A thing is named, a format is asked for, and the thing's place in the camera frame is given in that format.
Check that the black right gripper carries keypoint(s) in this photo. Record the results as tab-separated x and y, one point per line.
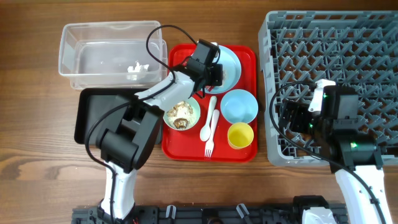
295	109

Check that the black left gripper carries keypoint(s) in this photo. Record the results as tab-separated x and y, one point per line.
217	79

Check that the light blue bowl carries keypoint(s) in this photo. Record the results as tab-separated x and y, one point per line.
239	106

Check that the yellow plastic cup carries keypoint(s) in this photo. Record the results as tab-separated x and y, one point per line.
240	135

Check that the white tissue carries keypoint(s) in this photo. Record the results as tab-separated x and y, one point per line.
137	71

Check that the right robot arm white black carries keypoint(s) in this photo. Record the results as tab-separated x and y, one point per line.
354	157

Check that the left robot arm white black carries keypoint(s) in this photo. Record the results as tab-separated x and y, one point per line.
123	157

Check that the grey dishwasher rack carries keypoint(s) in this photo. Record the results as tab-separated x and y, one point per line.
352	48

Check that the clear plastic waste bin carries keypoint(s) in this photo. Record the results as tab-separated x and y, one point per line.
97	54

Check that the light blue plate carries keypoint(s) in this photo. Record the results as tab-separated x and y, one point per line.
231	71

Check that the green bowl with food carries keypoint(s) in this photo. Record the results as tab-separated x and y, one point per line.
184	115

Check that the white plastic spoon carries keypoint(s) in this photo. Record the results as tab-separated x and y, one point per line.
206	130

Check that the red serving tray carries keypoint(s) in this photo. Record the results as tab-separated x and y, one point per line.
187	146

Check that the white plastic fork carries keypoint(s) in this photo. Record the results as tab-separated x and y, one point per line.
209	146

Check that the black plastic tray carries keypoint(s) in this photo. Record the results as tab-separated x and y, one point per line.
94	102

